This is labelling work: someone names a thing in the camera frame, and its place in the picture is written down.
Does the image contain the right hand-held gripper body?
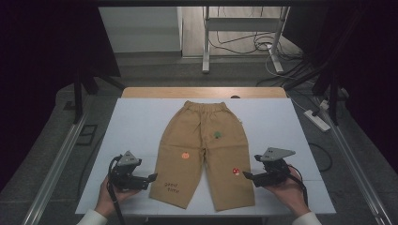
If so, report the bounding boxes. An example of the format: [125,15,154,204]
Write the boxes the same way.
[253,147,297,188]

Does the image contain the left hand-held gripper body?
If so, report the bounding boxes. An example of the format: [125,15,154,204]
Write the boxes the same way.
[108,150,150,191]

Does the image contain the tan children's pants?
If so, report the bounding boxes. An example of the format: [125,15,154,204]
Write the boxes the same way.
[148,99,256,212]

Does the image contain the person's right hand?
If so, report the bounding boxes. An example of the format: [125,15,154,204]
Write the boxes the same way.
[264,165,312,218]

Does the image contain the person's left hand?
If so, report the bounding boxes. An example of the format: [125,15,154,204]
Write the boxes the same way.
[94,176,142,218]

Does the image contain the white table cover board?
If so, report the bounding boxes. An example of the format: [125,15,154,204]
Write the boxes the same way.
[74,97,337,218]

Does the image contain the dark floor plate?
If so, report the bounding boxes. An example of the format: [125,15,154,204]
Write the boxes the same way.
[75,124,99,146]

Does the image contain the white power strip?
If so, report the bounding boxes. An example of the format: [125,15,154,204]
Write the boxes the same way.
[303,109,331,132]

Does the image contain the wooden table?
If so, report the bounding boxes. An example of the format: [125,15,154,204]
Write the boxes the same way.
[121,86,288,99]

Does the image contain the black metal stand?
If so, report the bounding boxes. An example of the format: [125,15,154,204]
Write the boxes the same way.
[313,71,341,126]
[73,69,126,125]

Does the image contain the white cabinet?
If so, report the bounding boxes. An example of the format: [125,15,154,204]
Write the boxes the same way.
[98,7,183,53]

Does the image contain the dark curtain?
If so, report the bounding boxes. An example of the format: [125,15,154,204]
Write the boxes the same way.
[0,0,121,191]
[283,0,398,174]

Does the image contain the black overhead beam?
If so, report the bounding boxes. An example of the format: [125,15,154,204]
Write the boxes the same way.
[93,0,398,8]

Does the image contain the right hand-held gripper black cable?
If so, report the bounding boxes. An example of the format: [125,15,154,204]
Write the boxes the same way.
[286,164,310,208]

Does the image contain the hand-held gripper black cable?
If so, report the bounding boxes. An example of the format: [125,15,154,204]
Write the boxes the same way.
[106,154,127,225]
[286,164,310,208]

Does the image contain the left hand-held gripper black cable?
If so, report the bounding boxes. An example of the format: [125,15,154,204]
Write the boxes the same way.
[106,154,127,225]

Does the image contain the black looped floor cable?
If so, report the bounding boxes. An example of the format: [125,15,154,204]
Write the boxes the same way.
[308,142,333,173]

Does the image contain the aluminium rail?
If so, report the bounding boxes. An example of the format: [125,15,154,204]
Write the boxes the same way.
[21,112,90,225]
[318,102,393,225]

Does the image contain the bundle of floor cables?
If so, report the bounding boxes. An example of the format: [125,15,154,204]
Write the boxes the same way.
[207,6,317,88]

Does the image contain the white metal stand frame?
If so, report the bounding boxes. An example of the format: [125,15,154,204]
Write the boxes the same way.
[201,6,290,75]

